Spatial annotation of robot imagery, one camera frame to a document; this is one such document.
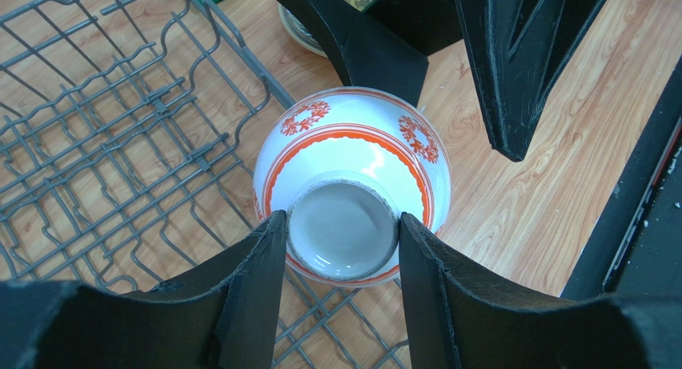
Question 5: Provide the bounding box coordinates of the grey wire dish rack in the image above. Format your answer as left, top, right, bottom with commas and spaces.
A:
1, 0, 410, 368

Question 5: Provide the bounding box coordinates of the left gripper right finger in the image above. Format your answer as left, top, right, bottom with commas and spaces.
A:
399, 213, 681, 368

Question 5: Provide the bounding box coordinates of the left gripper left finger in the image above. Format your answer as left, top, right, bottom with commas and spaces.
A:
1, 211, 287, 368

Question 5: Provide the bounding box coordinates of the white orange patterned bowl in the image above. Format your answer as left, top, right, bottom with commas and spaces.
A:
252, 86, 452, 287

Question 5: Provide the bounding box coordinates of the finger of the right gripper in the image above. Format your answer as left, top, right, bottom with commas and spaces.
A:
276, 0, 429, 106
455, 0, 607, 162

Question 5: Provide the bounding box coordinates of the light blue flower plate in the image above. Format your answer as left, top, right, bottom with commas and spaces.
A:
278, 4, 327, 58

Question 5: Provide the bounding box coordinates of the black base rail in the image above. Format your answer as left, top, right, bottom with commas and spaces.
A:
560, 62, 681, 300

